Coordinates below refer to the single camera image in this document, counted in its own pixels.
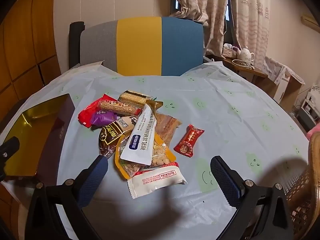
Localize brown chocolate bread packet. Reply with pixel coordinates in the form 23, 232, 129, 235
99, 116, 138, 159

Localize white red Rosekiss packet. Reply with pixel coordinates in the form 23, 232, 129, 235
127, 162, 187, 199

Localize white blue tube sachet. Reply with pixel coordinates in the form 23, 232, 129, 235
120, 103, 157, 165

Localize small red candy packet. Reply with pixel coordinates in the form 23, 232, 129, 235
174, 124, 204, 158

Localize purple snack packet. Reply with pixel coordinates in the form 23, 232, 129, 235
91, 110, 117, 127

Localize large red snack packet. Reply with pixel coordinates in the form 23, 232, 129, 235
78, 94, 116, 128

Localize orange zip seed bag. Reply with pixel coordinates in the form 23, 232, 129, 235
114, 133, 176, 179

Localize chipmunk grain bar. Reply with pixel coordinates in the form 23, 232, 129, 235
98, 100, 142, 116

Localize brown dried meat packet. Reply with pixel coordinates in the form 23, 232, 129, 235
155, 112, 182, 146

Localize green cracker packet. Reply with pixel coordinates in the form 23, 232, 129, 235
118, 90, 153, 108

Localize golden tin box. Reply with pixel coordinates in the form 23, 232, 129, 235
4, 94, 75, 186

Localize pale blue smiley tablecloth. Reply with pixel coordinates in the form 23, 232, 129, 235
0, 61, 311, 240

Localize wicker chair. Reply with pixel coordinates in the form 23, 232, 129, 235
286, 132, 319, 239

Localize white storage shelf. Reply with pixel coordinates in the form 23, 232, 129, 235
297, 84, 319, 132

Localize wooden side table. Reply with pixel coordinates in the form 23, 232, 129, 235
209, 55, 305, 111

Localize round tray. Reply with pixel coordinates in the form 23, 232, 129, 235
232, 59, 254, 69

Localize white teapot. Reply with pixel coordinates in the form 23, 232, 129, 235
236, 47, 255, 64

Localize tissue box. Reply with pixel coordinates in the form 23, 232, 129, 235
222, 43, 237, 59

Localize grey yellow blue chair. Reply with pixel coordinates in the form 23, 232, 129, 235
68, 17, 204, 76

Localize floral curtains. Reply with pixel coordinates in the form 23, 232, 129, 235
175, 0, 271, 69

